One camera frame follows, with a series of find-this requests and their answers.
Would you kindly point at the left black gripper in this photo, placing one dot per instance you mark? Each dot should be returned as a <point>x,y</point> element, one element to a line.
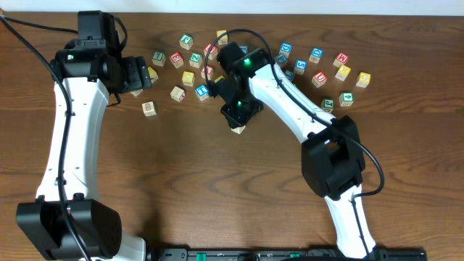
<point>143,72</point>

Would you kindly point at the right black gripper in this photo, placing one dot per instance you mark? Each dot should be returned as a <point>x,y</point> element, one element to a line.
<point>238,118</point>

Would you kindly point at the yellow C block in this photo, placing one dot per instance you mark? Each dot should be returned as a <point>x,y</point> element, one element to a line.
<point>238,130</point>

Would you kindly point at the yellow O block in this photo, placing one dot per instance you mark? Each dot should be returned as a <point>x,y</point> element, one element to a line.
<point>188,78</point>

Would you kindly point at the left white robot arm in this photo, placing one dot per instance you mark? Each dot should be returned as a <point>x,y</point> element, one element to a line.
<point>66,221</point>

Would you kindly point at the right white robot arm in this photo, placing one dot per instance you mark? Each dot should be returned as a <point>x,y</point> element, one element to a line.
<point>332,157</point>

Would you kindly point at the green V block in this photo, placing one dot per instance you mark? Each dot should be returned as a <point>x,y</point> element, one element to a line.
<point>136,93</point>

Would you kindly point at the yellow K block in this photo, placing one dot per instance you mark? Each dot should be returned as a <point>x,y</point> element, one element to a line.
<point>153,75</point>

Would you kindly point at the yellow S block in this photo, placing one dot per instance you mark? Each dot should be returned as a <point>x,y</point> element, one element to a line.
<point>219,78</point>

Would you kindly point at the wood picture block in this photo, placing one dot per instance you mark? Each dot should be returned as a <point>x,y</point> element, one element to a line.
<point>149,109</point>

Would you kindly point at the blue T block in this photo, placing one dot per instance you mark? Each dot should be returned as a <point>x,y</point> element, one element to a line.
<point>202,92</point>

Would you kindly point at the red E block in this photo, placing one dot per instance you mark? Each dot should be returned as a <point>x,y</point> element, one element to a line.
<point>177,59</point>

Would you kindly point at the plain wood red-side block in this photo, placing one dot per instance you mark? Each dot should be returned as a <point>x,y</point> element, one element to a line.
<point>178,94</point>

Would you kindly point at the red A block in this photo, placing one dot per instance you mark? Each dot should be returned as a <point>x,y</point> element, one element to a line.
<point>207,71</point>

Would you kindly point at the blue 1 block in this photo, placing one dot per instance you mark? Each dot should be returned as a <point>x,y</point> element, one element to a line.
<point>245,49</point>

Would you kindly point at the blue L block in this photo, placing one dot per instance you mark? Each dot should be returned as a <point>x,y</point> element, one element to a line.
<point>289,74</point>

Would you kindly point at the green J block top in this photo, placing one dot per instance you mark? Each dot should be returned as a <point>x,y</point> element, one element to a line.
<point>186,41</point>

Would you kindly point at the green j block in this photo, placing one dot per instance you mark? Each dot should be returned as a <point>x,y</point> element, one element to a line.
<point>327,105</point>
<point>186,41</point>

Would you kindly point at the red U block left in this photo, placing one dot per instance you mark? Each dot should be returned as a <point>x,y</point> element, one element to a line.
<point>211,51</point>

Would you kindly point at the red u block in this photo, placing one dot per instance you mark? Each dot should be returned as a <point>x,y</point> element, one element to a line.
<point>211,51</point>
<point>319,79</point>

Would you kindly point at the green Z block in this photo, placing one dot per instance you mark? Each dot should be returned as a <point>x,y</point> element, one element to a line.
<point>195,60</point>

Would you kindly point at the blue P block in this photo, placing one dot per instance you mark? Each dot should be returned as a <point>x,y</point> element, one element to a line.
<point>281,60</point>

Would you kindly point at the yellow block top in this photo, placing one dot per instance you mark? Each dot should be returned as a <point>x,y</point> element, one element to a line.
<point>222,37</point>

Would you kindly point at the blue 5 block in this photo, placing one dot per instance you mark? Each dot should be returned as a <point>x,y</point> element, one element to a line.
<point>300,66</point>

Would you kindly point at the blue D block left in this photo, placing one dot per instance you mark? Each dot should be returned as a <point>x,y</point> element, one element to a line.
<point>285,49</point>

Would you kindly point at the blue d block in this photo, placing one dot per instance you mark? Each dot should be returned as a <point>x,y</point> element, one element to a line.
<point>285,49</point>
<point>315,55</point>

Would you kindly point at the red U block right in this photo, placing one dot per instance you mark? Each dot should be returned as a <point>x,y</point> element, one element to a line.
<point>319,79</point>

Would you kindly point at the green J block right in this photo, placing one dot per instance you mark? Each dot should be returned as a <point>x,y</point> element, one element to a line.
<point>327,105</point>

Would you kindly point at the blue D block right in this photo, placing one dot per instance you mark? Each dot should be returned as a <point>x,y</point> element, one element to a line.
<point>315,55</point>

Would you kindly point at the green 4 block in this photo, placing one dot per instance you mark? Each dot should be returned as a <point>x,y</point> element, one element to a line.
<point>346,99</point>

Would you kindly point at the yellow Y block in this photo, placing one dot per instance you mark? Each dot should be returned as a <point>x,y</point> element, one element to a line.
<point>343,72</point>

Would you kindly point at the red M block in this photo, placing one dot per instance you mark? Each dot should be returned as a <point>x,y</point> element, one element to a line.
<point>341,59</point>

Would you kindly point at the yellow G block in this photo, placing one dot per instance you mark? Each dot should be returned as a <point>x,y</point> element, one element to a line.
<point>363,79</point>

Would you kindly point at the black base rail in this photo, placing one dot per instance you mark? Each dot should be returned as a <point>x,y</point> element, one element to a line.
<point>285,255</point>

